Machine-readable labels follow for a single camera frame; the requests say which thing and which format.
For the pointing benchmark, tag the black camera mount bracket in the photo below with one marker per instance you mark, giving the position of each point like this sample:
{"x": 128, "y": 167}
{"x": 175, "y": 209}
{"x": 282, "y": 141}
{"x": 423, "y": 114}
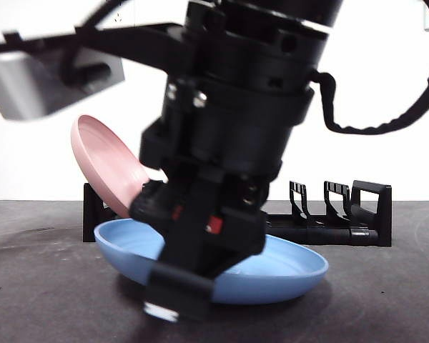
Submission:
{"x": 136, "y": 43}

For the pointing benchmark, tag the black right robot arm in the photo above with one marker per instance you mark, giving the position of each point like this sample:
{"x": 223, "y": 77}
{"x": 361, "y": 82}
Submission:
{"x": 254, "y": 89}

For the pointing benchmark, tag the blue plate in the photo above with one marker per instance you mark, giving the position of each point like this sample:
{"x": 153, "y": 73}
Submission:
{"x": 271, "y": 278}

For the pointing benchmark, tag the pale grey camera box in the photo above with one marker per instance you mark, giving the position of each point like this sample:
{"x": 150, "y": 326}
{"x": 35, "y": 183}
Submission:
{"x": 21, "y": 85}

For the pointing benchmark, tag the pink plate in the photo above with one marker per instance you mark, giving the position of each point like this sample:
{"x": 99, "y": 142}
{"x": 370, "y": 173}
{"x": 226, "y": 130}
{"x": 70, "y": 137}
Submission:
{"x": 100, "y": 153}

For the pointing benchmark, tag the black plastic dish rack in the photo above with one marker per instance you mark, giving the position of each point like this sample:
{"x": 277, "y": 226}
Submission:
{"x": 343, "y": 236}

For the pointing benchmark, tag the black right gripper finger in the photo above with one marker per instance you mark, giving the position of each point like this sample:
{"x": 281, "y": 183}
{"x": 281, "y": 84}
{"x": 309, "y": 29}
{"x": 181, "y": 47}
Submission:
{"x": 232, "y": 261}
{"x": 178, "y": 293}

